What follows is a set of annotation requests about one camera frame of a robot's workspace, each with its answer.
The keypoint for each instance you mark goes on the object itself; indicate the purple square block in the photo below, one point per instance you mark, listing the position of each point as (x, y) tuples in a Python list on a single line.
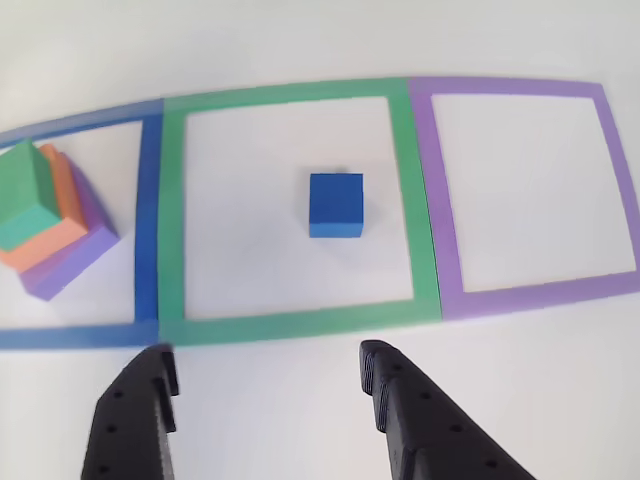
[(85, 250)]

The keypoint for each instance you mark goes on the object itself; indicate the orange square block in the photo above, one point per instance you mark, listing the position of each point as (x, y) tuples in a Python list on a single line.
[(65, 200)]

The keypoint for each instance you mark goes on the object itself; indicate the small blue cube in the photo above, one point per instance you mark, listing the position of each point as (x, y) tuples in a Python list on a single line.
[(335, 200)]

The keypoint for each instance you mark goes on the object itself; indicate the green square block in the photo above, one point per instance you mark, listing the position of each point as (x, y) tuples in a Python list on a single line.
[(22, 195)]

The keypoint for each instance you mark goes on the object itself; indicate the blue square frame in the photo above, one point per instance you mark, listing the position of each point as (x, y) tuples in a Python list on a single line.
[(147, 225)]

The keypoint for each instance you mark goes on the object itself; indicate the green square frame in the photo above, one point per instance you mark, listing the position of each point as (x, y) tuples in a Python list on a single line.
[(172, 225)]

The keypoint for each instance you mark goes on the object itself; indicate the purple square frame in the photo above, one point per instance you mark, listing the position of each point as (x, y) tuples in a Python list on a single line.
[(435, 175)]

